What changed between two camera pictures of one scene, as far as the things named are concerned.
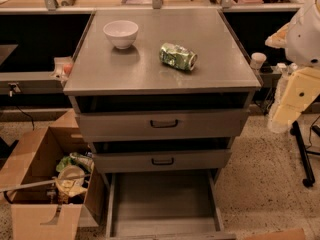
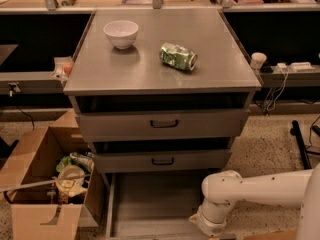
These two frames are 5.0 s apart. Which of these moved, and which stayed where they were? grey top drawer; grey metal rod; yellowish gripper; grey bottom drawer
Moved: yellowish gripper
Stayed: grey top drawer; grey metal rod; grey bottom drawer
